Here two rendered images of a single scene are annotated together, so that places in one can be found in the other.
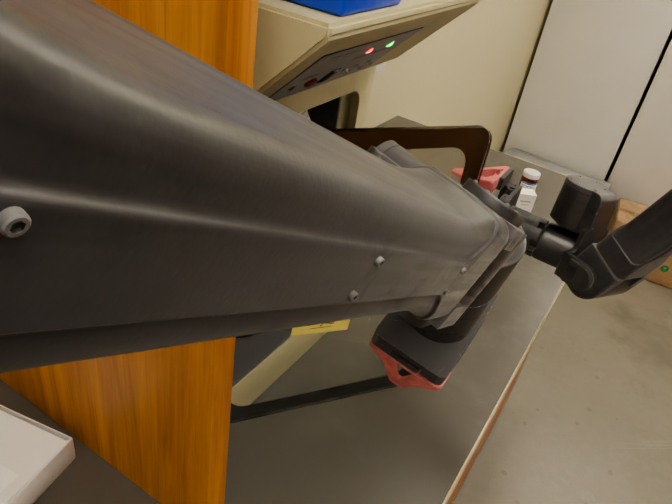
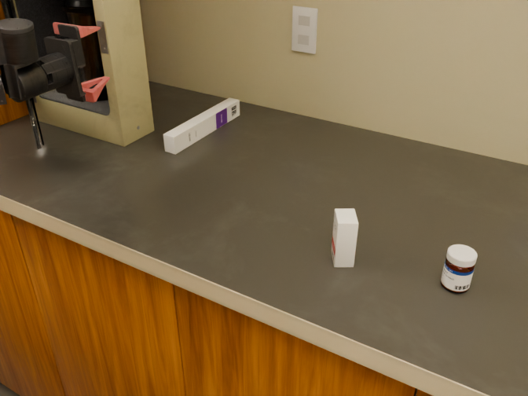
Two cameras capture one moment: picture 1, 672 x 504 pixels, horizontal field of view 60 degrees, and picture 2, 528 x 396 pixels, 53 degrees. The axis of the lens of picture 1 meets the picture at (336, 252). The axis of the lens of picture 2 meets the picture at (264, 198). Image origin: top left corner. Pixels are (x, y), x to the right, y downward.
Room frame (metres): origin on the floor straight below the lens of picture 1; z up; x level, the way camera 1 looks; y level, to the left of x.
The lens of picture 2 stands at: (1.18, -1.14, 1.50)
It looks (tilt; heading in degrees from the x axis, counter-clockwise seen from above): 31 degrees down; 94
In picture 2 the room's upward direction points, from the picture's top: straight up
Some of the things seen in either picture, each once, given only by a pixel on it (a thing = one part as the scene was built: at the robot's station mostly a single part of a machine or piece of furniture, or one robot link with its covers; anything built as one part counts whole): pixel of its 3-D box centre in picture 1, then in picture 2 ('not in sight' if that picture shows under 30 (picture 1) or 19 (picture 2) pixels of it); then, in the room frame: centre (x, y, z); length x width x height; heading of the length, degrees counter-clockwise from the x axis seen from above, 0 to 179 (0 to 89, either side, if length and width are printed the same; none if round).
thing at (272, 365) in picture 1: (341, 287); (14, 41); (0.56, -0.01, 1.19); 0.30 x 0.01 x 0.40; 118
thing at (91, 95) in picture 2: not in sight; (88, 78); (0.78, -0.19, 1.17); 0.09 x 0.07 x 0.07; 63
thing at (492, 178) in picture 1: (478, 188); (80, 41); (0.78, -0.19, 1.24); 0.09 x 0.07 x 0.07; 63
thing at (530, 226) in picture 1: (516, 228); (53, 71); (0.75, -0.25, 1.21); 0.07 x 0.07 x 0.10; 63
